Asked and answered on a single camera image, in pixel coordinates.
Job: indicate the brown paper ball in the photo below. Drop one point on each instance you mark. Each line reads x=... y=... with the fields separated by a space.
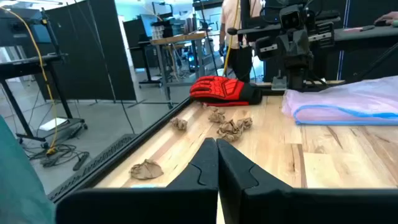
x=179 y=124
x=229 y=131
x=216 y=115
x=146 y=169
x=245 y=123

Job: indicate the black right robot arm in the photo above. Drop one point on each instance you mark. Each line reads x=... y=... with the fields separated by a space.
x=297 y=77

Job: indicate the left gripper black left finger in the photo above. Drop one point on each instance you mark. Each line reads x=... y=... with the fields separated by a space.
x=192 y=199

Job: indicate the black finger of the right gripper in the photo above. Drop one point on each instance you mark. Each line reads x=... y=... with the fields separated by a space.
x=303 y=46
x=284 y=46

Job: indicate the wooden top workbench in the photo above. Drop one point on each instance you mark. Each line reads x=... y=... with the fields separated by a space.
x=178 y=38

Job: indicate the green plastic trash bag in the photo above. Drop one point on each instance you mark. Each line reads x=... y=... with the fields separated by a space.
x=18 y=174

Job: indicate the black display screen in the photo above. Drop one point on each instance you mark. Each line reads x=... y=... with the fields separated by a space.
x=18 y=29

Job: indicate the black power strip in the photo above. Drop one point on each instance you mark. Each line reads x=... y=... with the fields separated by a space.
x=81 y=160

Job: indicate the black rolling stand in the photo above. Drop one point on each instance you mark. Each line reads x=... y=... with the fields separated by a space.
x=34 y=59

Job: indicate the red black work glove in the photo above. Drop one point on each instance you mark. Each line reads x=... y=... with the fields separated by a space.
x=224 y=88

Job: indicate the person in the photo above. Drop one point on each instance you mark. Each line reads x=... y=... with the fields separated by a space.
x=227 y=18

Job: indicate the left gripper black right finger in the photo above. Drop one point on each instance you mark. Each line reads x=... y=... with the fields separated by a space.
x=280 y=205

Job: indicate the black workstation desk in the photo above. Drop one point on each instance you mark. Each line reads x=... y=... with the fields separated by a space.
x=136 y=46

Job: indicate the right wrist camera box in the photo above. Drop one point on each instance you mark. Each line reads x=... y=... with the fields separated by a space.
x=290 y=18

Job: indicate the person's hand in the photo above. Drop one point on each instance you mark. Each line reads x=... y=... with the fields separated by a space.
x=387 y=18

